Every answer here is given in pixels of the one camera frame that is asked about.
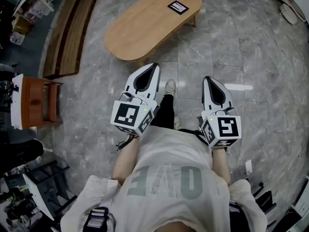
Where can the dark wooden bench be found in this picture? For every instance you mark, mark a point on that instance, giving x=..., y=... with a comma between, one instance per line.
x=70, y=33

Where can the person's left forearm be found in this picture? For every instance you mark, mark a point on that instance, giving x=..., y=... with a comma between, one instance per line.
x=123, y=161

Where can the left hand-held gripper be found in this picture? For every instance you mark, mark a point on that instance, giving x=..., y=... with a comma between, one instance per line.
x=125, y=115

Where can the person's white printed shirt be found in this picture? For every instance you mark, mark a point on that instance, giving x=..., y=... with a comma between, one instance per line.
x=169, y=182

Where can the white power adapter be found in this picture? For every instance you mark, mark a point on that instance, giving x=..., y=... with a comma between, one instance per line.
x=248, y=167

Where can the clear plastic box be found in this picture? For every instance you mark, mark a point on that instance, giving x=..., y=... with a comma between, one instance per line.
x=17, y=37

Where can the oval wooden coffee table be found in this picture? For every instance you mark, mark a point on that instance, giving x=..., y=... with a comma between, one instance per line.
x=149, y=25

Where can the orange wooden cabinet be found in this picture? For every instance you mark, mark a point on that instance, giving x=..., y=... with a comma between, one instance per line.
x=33, y=103

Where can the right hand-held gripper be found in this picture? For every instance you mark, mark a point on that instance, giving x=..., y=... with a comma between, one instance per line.
x=224, y=129

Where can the black metal rack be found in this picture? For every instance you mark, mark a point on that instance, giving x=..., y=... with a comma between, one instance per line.
x=51, y=187

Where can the person's white shoe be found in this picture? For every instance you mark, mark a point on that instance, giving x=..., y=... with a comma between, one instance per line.
x=177, y=122
x=170, y=86

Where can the person's right forearm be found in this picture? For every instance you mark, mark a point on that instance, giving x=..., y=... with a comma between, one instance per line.
x=220, y=164

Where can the person's black trouser leg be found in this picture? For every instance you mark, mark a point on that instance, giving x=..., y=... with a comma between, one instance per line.
x=164, y=112

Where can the white board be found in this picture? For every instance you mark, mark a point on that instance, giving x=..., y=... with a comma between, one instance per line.
x=38, y=196

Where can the black chair base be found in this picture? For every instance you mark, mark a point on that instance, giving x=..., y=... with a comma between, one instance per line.
x=264, y=197

